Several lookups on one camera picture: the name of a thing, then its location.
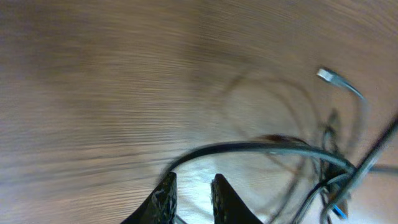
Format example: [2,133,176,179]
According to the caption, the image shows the black cable bundle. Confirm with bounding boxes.
[157,67,398,224]

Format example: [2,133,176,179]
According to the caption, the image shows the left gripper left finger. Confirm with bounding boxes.
[121,172,177,224]

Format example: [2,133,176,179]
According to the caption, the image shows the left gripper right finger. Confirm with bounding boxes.
[211,174,262,224]

